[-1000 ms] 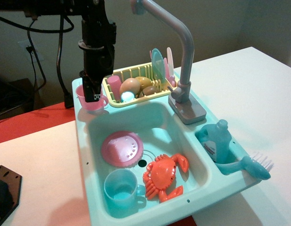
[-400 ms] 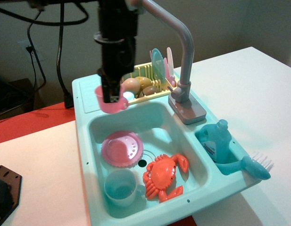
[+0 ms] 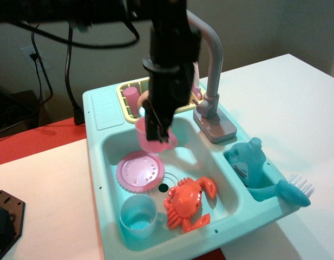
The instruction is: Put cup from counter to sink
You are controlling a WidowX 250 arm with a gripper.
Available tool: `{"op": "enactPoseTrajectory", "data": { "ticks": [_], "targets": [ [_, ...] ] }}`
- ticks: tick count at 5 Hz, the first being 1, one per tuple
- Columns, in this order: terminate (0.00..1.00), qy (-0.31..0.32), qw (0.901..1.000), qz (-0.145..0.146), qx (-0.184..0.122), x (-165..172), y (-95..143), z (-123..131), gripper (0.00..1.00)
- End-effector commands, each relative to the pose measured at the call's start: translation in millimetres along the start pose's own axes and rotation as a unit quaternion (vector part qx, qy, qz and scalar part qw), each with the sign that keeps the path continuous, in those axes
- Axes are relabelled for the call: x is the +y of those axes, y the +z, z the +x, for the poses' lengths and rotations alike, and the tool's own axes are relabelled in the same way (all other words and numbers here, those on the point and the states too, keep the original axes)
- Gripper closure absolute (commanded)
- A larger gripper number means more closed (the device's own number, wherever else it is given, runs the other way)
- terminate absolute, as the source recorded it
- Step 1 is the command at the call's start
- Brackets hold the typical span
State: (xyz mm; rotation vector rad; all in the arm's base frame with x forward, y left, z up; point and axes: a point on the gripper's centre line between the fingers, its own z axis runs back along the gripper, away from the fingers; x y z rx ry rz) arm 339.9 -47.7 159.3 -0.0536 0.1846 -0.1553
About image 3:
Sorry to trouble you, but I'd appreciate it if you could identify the grey toy faucet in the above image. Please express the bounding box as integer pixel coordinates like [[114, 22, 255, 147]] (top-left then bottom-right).
[[187, 11, 237, 144]]

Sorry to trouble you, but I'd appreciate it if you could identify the black power cable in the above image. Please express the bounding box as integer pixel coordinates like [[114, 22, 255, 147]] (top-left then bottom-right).
[[9, 16, 140, 109]]

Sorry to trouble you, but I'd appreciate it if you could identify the pink plate in rack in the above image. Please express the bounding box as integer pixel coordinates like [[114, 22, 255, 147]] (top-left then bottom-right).
[[192, 62, 200, 92]]

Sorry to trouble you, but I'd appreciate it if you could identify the dark box in background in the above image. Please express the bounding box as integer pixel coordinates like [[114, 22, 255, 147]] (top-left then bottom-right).
[[0, 90, 51, 138]]

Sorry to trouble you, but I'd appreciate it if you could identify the blue toy cup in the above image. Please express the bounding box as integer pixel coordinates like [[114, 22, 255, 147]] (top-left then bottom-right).
[[119, 194, 166, 239]]

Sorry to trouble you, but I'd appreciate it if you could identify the beige toy egg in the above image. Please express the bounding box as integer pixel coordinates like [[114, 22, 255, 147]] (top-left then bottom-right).
[[136, 90, 149, 109]]

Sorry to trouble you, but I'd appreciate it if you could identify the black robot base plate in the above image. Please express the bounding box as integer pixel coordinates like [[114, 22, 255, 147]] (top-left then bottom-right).
[[0, 190, 25, 259]]

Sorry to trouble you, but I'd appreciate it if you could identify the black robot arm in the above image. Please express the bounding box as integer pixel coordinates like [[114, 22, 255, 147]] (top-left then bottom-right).
[[0, 1, 201, 142]]

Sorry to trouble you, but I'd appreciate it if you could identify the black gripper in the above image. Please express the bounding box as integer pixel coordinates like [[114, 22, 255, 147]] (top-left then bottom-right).
[[143, 58, 194, 143]]

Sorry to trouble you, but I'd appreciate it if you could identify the pink toy cup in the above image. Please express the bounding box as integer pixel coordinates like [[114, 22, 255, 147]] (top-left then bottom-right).
[[135, 117, 178, 153]]

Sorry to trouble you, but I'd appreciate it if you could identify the pink toy plate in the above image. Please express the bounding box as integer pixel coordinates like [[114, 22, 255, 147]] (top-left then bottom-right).
[[116, 151, 165, 193]]

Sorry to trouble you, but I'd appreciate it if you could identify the blue toy dish brush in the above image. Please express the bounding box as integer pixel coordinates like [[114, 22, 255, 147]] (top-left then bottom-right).
[[247, 175, 315, 207]]

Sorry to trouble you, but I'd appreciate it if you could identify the blue toy soap bottle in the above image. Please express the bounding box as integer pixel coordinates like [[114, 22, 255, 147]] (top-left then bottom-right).
[[225, 137, 266, 189]]

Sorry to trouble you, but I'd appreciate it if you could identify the orange toy crab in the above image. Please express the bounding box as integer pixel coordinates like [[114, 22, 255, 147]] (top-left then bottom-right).
[[163, 177, 217, 233]]

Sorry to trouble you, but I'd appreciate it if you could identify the teal toy sink unit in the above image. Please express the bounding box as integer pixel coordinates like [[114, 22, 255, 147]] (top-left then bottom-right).
[[83, 85, 298, 259]]

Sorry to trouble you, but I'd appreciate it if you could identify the pink utensil in rack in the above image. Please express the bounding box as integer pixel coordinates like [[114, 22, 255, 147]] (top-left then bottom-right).
[[192, 86, 202, 100]]

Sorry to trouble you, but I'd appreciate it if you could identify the yellow dish rack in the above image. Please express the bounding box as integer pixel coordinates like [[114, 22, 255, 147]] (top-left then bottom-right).
[[116, 77, 206, 124]]

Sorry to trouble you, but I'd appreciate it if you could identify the pink tumbler in rack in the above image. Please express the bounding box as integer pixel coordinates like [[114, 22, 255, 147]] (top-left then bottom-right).
[[123, 87, 140, 116]]

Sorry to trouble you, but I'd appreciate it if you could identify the white wall outlet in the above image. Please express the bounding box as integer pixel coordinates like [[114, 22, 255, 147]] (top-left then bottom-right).
[[20, 45, 51, 72]]

